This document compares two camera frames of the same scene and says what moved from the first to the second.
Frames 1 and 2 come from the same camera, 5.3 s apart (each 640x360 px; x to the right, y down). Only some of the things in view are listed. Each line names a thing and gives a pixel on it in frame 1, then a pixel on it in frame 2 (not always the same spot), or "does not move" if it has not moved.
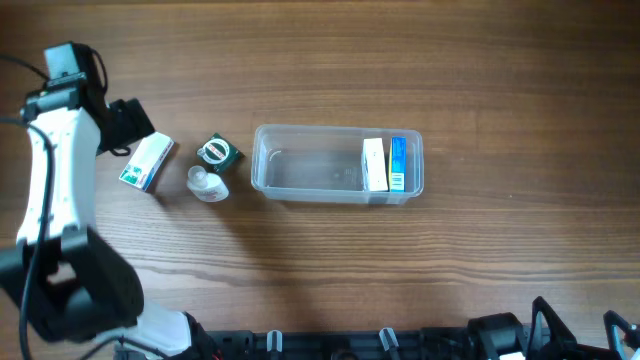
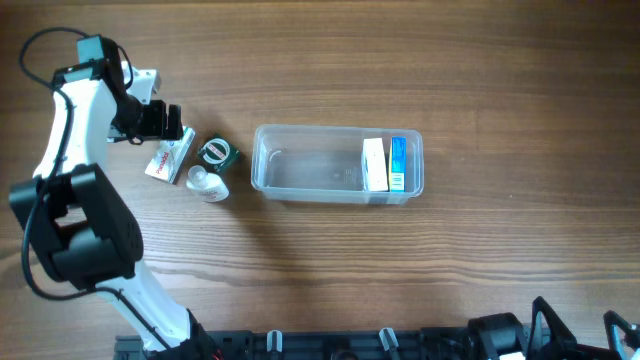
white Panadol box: (146, 160) → (170, 156)
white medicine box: (373, 165) does not move
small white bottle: (206, 186) does not move
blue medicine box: (399, 164) does not move
